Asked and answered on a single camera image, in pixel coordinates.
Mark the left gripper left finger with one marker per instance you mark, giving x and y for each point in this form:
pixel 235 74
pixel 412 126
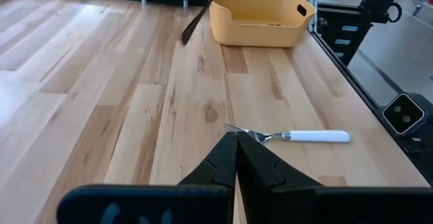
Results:
pixel 169 203

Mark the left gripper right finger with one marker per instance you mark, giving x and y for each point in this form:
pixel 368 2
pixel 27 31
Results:
pixel 304 207

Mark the black fork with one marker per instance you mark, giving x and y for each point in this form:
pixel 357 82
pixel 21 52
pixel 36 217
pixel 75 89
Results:
pixel 194 26

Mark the yellow plastic bin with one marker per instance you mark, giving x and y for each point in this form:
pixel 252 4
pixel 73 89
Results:
pixel 264 34

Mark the black table-level camera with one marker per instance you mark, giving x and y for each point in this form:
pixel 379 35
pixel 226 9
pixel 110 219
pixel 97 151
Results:
pixel 402 114

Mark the black clamp mount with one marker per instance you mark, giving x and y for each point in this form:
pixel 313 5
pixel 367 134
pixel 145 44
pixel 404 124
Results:
pixel 375 0

